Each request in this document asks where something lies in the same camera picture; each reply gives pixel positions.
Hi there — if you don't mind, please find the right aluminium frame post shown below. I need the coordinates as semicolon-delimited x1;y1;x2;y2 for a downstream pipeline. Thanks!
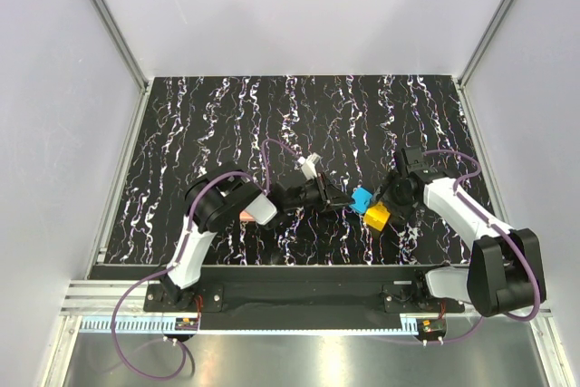
457;0;517;88

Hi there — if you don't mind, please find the pink plug adapter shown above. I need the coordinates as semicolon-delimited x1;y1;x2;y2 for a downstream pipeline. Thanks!
239;211;255;222

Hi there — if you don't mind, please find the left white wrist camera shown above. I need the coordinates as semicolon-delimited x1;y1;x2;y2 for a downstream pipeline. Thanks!
298;153;321;180

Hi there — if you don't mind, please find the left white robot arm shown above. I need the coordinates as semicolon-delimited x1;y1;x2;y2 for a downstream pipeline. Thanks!
159;159;354;311

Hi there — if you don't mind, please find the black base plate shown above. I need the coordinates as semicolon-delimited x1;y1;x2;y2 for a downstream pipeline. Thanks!
144;266;464;334

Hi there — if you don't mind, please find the left aluminium frame post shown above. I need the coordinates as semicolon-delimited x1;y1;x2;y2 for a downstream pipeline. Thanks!
67;0;153;92

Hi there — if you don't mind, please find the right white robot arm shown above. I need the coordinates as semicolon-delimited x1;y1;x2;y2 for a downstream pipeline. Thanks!
364;147;546;322

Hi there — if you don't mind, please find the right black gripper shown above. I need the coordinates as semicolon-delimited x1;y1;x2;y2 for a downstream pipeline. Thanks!
370;169;420;226

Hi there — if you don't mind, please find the aluminium frame post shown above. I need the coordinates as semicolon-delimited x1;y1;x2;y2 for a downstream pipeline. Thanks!
67;0;153;92
457;0;517;88

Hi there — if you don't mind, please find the yellow socket cube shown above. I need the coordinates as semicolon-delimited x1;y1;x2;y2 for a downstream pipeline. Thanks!
363;201;391;231

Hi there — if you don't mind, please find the slotted cable duct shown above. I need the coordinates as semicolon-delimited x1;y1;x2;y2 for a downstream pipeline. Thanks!
80;316;200;334

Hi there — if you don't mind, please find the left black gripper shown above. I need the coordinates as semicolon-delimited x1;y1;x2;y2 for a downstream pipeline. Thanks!
285;171;353;212

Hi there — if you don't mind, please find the blue folding extension socket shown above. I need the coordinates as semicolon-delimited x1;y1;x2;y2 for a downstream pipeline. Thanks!
350;187;372;216

